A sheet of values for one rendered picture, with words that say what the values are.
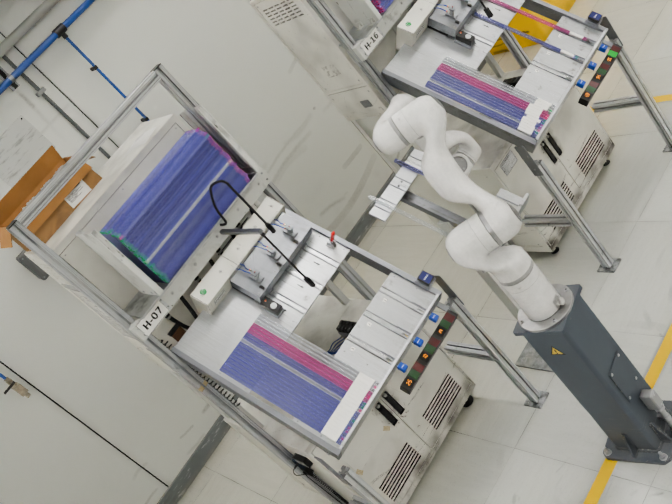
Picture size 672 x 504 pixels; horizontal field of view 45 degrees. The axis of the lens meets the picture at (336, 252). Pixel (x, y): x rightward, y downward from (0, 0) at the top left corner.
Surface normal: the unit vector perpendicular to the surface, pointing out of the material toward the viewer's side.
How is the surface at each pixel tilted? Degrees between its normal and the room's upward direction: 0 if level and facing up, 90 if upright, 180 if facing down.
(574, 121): 90
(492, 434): 0
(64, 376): 90
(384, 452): 90
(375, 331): 43
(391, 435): 90
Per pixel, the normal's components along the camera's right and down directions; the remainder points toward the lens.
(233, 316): -0.06, -0.47
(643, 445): -0.44, 0.75
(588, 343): 0.65, -0.11
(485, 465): -0.61, -0.65
